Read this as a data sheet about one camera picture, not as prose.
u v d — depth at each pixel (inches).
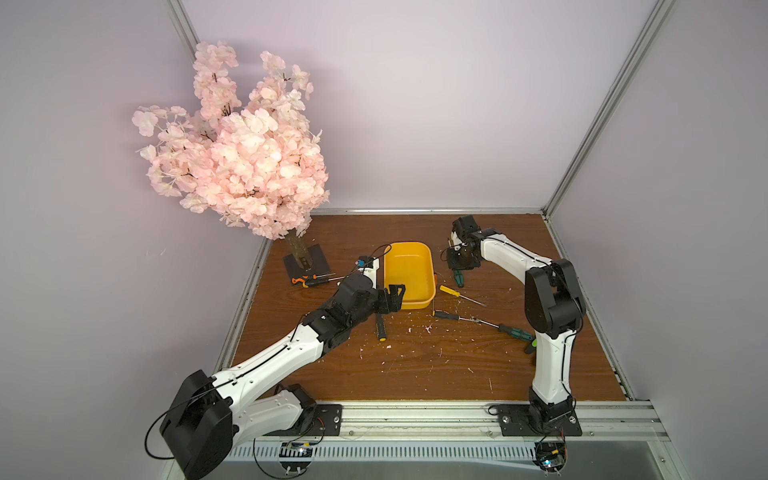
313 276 39.3
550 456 27.4
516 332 33.6
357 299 23.2
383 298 27.1
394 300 28.1
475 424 29.0
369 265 27.4
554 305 21.0
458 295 37.3
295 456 28.4
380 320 36.1
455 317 35.5
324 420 28.8
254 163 22.4
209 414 15.4
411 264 40.7
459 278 37.3
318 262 42.0
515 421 28.5
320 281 39.5
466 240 29.2
